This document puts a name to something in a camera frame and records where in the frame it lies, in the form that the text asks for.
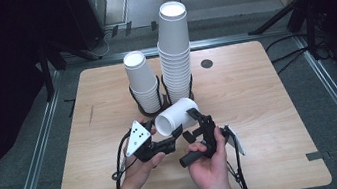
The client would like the person's right hand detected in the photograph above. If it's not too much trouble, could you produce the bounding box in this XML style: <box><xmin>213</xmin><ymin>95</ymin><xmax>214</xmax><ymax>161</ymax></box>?
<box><xmin>181</xmin><ymin>124</ymin><xmax>236</xmax><ymax>189</ymax></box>

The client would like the black floor cable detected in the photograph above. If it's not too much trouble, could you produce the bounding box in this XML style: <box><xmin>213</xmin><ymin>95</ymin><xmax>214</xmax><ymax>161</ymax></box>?
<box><xmin>269</xmin><ymin>46</ymin><xmax>312</xmax><ymax>77</ymax></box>
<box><xmin>262</xmin><ymin>33</ymin><xmax>301</xmax><ymax>55</ymax></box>

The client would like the white paper cup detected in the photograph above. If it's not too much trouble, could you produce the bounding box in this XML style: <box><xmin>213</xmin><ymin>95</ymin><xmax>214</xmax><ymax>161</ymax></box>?
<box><xmin>151</xmin><ymin>95</ymin><xmax>203</xmax><ymax>140</ymax></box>

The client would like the black wire cup holder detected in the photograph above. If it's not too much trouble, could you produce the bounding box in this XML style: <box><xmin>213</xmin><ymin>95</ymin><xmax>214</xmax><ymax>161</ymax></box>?
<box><xmin>127</xmin><ymin>69</ymin><xmax>199</xmax><ymax>120</ymax></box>

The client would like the black tripod stand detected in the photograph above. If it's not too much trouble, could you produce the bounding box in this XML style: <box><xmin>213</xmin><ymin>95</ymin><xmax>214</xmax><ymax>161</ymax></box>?
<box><xmin>242</xmin><ymin>0</ymin><xmax>337</xmax><ymax>70</ymax></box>

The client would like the short stack of paper cups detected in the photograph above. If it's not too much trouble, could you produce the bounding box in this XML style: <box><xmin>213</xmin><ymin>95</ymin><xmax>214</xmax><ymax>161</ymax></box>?
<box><xmin>121</xmin><ymin>47</ymin><xmax>164</xmax><ymax>117</ymax></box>

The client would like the white floor cable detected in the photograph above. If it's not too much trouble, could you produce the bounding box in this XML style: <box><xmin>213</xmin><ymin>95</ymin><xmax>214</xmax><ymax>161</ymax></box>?
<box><xmin>91</xmin><ymin>28</ymin><xmax>118</xmax><ymax>58</ymax></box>

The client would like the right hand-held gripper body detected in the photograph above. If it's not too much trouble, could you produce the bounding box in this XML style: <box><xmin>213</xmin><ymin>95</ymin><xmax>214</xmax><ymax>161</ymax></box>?
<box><xmin>172</xmin><ymin>110</ymin><xmax>248</xmax><ymax>170</ymax></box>

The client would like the right hand-held gripper cable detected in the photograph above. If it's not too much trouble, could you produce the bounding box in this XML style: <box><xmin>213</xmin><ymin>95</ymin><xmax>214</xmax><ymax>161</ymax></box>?
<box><xmin>222</xmin><ymin>136</ymin><xmax>253</xmax><ymax>189</ymax></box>

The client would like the person's left hand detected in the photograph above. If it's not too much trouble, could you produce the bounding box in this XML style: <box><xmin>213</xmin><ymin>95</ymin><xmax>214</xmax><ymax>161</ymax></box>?
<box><xmin>118</xmin><ymin>141</ymin><xmax>171</xmax><ymax>189</ymax></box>

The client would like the left hand-held gripper cable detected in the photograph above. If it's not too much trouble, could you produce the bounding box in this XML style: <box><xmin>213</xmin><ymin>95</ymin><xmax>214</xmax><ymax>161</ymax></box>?
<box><xmin>105</xmin><ymin>130</ymin><xmax>142</xmax><ymax>189</ymax></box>

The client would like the black round table grommet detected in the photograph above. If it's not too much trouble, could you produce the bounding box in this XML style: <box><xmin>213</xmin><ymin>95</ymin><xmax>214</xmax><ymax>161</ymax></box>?
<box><xmin>200</xmin><ymin>58</ymin><xmax>215</xmax><ymax>70</ymax></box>

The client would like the tall stack of paper cups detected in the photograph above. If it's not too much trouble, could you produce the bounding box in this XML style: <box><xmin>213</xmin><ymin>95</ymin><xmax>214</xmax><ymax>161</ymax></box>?
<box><xmin>150</xmin><ymin>0</ymin><xmax>201</xmax><ymax>107</ymax></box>

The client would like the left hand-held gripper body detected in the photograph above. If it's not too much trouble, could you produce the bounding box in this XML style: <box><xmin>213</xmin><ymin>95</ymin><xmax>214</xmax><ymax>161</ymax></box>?
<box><xmin>120</xmin><ymin>114</ymin><xmax>180</xmax><ymax>165</ymax></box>

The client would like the black metal stand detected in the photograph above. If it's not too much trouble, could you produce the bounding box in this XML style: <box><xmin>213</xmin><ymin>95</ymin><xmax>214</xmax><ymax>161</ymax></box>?
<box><xmin>34</xmin><ymin>33</ymin><xmax>109</xmax><ymax>103</ymax></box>

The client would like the grey tape piece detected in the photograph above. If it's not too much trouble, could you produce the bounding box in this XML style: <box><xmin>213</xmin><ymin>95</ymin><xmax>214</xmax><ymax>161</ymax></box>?
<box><xmin>305</xmin><ymin>150</ymin><xmax>325</xmax><ymax>163</ymax></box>

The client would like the hand-held gripper cable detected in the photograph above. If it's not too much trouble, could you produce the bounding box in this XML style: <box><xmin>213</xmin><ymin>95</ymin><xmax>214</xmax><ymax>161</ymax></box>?
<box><xmin>105</xmin><ymin>130</ymin><xmax>142</xmax><ymax>189</ymax></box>
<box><xmin>222</xmin><ymin>136</ymin><xmax>253</xmax><ymax>189</ymax></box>

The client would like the black computer tower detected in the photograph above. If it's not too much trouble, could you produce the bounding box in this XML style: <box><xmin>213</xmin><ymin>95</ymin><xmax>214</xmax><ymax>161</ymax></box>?
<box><xmin>61</xmin><ymin>0</ymin><xmax>114</xmax><ymax>54</ymax></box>

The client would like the black tape piece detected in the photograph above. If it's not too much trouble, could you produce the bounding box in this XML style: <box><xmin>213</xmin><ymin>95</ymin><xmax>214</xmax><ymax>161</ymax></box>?
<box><xmin>109</xmin><ymin>24</ymin><xmax>121</xmax><ymax>39</ymax></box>
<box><xmin>149</xmin><ymin>19</ymin><xmax>159</xmax><ymax>32</ymax></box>
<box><xmin>122</xmin><ymin>20</ymin><xmax>134</xmax><ymax>37</ymax></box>

